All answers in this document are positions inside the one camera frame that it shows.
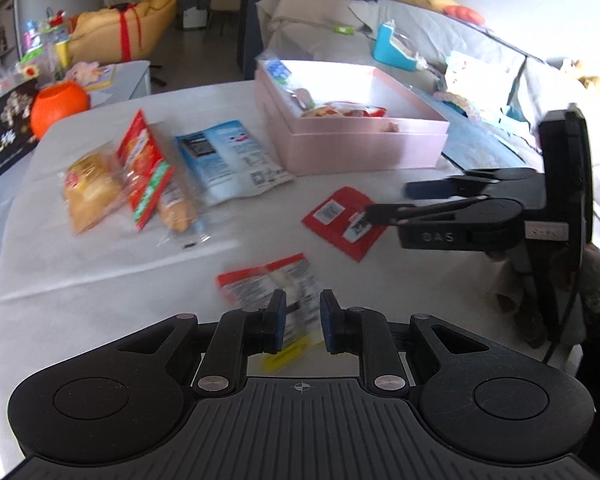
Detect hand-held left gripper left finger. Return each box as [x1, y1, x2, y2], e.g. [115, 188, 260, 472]
[112, 290, 287, 397]

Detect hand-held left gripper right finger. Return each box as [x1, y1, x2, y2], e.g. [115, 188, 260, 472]
[320, 289, 488, 396]

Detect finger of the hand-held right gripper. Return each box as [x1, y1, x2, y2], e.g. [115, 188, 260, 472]
[404, 167, 546, 202]
[364, 196, 525, 228]

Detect red snack packet clear window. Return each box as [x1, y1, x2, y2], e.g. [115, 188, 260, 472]
[216, 254, 326, 372]

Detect red packet white labels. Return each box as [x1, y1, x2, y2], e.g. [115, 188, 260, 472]
[301, 186, 388, 264]

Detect pink box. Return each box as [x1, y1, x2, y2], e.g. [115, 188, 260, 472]
[253, 59, 451, 176]

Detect red snack packet white oval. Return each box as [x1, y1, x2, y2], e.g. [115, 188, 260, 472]
[330, 101, 387, 119]

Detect clear bread packet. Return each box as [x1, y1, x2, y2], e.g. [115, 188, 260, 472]
[157, 180, 202, 235]

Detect red green stick snack packet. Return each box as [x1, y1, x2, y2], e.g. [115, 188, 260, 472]
[116, 109, 176, 232]

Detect bread packet yellow red label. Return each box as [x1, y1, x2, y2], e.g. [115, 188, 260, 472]
[64, 151, 127, 235]

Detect person's right hand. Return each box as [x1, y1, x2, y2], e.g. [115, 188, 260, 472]
[495, 252, 548, 348]

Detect blue cartoon blister pack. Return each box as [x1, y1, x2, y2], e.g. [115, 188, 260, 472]
[440, 92, 536, 171]

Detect beige plush toy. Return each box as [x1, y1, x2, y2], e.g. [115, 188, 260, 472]
[560, 57, 600, 111]

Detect white cartoon card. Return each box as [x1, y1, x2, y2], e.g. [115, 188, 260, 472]
[444, 50, 527, 123]

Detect white tablecloth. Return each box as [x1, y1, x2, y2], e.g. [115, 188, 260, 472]
[0, 80, 546, 461]

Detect orange cushion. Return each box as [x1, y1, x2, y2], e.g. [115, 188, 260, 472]
[442, 5, 486, 25]

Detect dark blue partition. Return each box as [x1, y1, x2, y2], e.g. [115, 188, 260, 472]
[237, 0, 396, 81]

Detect white side table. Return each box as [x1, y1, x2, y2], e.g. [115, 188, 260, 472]
[87, 60, 152, 108]

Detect yellow picture book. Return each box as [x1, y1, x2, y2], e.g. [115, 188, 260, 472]
[87, 65, 117, 91]

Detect orange pumpkin container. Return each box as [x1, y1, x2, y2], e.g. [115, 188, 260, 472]
[30, 82, 91, 140]

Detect pink plush toy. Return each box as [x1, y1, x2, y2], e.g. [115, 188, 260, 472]
[72, 61, 101, 83]

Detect red ribbon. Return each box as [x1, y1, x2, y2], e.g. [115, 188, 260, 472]
[111, 4, 146, 61]

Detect black bag white print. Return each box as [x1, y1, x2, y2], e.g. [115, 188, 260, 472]
[0, 85, 41, 188]

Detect yellow armchair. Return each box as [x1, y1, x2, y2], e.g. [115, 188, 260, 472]
[72, 0, 178, 63]

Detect green white box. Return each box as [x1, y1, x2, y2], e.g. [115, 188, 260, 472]
[16, 55, 41, 80]

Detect clear bottle red toy lid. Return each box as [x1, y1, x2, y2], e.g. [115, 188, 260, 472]
[42, 7, 71, 68]

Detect pink water bottle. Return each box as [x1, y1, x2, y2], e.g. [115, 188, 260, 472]
[24, 20, 43, 61]

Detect black cable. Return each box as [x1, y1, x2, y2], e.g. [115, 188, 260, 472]
[542, 260, 583, 366]

